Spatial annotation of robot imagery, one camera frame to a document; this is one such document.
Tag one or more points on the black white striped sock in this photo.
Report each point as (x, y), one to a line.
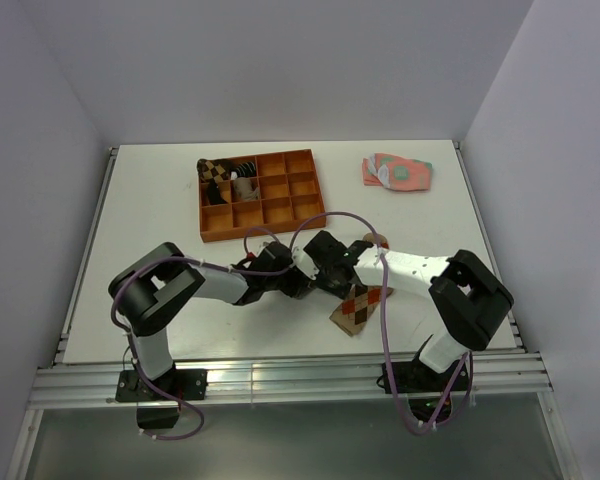
(245, 169)

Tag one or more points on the argyle beige orange sock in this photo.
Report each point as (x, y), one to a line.
(356, 308)

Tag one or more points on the orange compartment tray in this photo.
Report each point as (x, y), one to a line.
(290, 197)

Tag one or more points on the brown checkered rolled sock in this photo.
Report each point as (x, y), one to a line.
(216, 170)

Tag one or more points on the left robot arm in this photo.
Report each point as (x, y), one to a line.
(149, 294)

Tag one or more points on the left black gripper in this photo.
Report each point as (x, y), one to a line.
(298, 286)

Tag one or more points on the black sock in tray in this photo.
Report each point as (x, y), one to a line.
(213, 194)

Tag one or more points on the aluminium front rail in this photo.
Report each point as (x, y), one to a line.
(345, 378)

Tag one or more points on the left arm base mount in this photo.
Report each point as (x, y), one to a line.
(187, 384)

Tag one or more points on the pink green sock pair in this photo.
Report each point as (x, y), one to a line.
(396, 173)

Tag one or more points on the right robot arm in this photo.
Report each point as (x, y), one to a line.
(470, 300)

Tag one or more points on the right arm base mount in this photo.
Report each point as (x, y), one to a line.
(414, 377)

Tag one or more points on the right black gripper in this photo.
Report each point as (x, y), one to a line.
(339, 292)

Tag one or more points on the beige rolled sock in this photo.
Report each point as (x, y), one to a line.
(245, 189)

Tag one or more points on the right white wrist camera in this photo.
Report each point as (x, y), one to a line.
(304, 263)

